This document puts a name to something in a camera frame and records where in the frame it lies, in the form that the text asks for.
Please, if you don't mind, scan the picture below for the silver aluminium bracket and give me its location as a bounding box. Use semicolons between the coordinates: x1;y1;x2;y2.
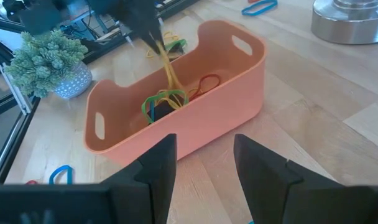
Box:
0;62;33;114

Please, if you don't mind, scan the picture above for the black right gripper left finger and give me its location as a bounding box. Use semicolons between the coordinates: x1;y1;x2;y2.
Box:
0;133;178;224

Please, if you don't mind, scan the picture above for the silver table lamp white shade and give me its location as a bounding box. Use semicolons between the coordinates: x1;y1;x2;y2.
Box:
311;0;378;45

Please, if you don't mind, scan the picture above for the potted green artificial plant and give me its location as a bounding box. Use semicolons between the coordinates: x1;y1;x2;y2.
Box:
4;29;93;100

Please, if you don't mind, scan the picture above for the wide black rubber band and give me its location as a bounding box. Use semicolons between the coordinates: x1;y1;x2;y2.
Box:
151;95;186;124

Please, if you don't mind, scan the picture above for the green rubber band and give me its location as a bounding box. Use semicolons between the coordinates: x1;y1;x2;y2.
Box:
141;89;190;124
164;38;188;53

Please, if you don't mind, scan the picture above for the orange plastic bin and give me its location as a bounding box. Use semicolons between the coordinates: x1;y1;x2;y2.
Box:
84;19;267;167

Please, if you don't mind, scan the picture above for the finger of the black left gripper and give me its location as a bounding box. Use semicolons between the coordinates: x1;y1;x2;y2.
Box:
140;27;159;52
150;23;166;56

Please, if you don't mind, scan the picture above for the yellow rubber band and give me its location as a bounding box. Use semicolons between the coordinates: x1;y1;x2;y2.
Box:
156;40;190;110
145;30;180;59

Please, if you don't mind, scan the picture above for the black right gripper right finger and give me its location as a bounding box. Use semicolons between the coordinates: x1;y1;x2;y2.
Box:
234;133;378;224

